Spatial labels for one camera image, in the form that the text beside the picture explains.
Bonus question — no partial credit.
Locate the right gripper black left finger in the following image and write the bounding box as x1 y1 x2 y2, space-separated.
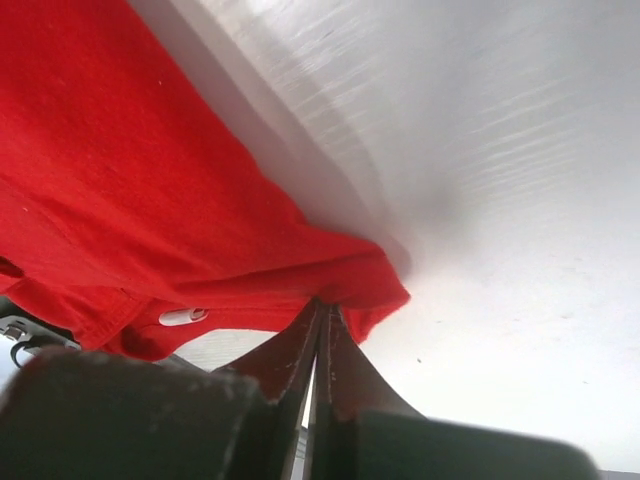
1 302 320 479

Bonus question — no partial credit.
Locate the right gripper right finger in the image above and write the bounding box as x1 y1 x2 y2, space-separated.
307 303 600 479

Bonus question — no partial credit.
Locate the red t shirt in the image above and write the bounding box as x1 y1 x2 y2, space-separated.
1 1 409 361

